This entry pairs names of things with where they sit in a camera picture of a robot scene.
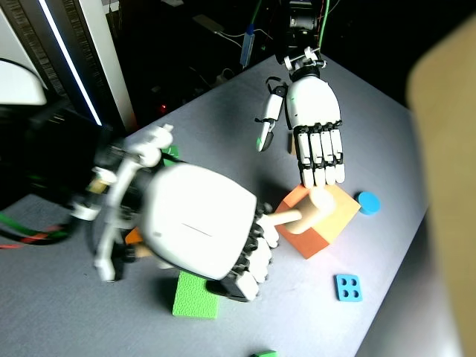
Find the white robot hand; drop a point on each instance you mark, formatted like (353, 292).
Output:
(201, 223)
(312, 104)

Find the light blue flat connector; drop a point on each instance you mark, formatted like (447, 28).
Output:
(248, 44)

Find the large orange wooden cube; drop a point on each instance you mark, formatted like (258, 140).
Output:
(308, 243)

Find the white post with light strip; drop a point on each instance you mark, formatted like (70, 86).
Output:
(100, 56)

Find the orange hexagon block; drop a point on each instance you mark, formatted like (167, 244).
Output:
(133, 237)

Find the blue round disc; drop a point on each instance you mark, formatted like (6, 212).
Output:
(369, 202)

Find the blurry beige object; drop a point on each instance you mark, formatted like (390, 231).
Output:
(450, 167)

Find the grey table cloth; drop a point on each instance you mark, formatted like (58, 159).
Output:
(297, 327)

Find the small green number cube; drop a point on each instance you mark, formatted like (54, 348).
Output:
(172, 151)

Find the white power strip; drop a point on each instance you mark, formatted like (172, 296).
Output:
(208, 23)

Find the wooden mallet with white grip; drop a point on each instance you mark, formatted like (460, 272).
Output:
(312, 212)

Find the green textured square block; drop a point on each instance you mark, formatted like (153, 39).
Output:
(193, 297)

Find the blue four-hole square block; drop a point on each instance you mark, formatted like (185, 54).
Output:
(348, 288)

